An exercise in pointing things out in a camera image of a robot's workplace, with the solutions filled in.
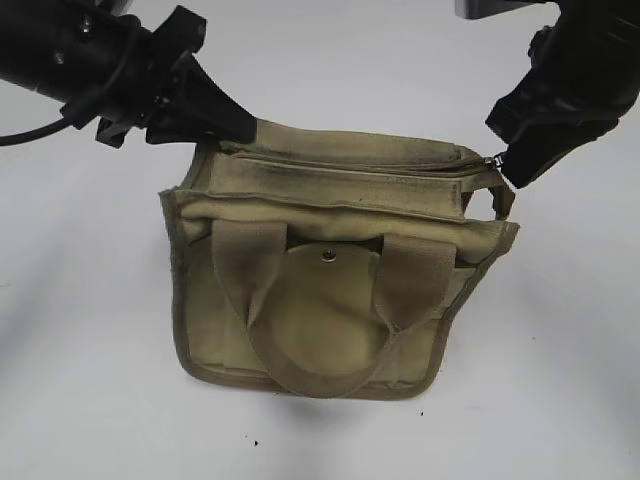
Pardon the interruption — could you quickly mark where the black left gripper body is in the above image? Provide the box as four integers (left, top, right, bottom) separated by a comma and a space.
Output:
60, 4, 207, 148

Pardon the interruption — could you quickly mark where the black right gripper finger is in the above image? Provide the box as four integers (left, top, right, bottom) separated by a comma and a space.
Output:
502, 130, 575, 189

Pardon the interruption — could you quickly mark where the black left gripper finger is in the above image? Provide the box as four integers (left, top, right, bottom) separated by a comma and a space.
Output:
145, 54, 257, 145

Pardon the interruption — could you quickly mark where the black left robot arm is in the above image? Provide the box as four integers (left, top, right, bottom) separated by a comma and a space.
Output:
1, 1, 257, 148

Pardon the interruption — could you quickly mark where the black cable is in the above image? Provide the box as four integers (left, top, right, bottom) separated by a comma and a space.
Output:
0, 113, 74, 147

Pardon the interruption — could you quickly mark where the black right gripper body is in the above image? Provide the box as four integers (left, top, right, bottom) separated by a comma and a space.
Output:
485, 50, 625, 144

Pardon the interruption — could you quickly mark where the yellow-olive canvas bag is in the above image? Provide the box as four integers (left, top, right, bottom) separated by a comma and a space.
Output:
161, 121, 519, 400

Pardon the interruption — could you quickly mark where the metal zipper pull tab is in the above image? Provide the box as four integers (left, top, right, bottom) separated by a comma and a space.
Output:
492, 152, 504, 169

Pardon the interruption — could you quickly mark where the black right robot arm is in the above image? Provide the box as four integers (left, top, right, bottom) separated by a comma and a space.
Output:
486, 1, 639, 188

